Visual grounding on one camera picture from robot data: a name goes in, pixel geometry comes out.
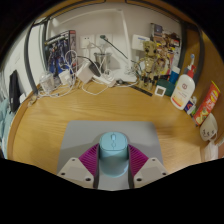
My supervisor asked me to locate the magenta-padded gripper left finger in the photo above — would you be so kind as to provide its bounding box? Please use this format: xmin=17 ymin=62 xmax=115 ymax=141
xmin=56 ymin=143 xmax=100 ymax=190

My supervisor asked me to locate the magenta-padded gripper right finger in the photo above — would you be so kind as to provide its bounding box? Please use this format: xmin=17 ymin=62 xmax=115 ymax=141
xmin=127 ymin=143 xmax=169 ymax=190

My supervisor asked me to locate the light blue computer mouse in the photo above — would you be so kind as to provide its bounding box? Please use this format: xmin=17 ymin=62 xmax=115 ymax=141
xmin=98 ymin=131 xmax=130 ymax=178

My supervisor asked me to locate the grey mouse pad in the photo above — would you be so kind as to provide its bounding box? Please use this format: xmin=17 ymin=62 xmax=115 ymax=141
xmin=56 ymin=120 xmax=164 ymax=192

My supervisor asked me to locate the white mug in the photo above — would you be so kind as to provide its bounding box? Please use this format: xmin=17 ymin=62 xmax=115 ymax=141
xmin=199 ymin=112 xmax=219 ymax=142

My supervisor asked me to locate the small blue red box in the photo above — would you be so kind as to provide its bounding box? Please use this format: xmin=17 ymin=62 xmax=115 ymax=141
xmin=184 ymin=96 xmax=198 ymax=116

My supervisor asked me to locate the small white cube clock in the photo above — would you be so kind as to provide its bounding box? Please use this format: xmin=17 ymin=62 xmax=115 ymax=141
xmin=154 ymin=85 xmax=167 ymax=98

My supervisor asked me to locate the teal cloth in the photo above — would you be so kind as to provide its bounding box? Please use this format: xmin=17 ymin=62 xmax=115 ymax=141
xmin=0 ymin=98 xmax=14 ymax=154

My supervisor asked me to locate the white pump lotion bottle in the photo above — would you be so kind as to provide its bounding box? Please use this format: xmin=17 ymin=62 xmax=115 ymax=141
xmin=170 ymin=53 xmax=197 ymax=111

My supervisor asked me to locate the red yellow snack can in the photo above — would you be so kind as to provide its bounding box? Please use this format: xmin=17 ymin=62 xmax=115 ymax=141
xmin=192 ymin=80 xmax=221 ymax=127

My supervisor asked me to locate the white charger block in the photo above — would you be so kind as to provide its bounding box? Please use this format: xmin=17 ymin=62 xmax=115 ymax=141
xmin=58 ymin=69 xmax=72 ymax=86

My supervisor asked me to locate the white power strip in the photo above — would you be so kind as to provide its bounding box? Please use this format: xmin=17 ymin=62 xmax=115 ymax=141
xmin=77 ymin=63 xmax=116 ymax=86

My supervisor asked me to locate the brown tree figure toy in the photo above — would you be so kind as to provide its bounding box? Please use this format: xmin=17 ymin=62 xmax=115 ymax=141
xmin=138 ymin=39 xmax=161 ymax=89

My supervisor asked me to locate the metal pen cup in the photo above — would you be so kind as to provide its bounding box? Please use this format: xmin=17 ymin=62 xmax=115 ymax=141
xmin=93 ymin=52 xmax=113 ymax=73

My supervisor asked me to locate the colourful picture box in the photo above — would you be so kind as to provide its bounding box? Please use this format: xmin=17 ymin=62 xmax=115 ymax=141
xmin=149 ymin=22 xmax=183 ymax=68

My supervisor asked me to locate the white cable bundle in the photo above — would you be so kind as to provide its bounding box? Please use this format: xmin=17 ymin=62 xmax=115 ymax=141
xmin=33 ymin=49 xmax=101 ymax=99

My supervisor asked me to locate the white wall box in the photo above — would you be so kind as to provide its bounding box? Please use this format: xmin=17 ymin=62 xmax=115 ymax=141
xmin=131 ymin=34 xmax=151 ymax=51

